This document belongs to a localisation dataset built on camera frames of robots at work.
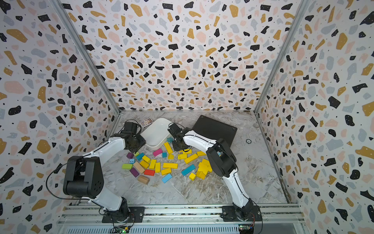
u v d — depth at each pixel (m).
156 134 1.01
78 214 0.75
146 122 1.13
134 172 0.88
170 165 0.90
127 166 0.90
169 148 0.99
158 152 0.97
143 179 0.84
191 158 0.95
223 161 0.55
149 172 0.88
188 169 0.90
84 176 0.45
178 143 0.73
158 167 0.90
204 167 0.91
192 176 0.85
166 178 0.86
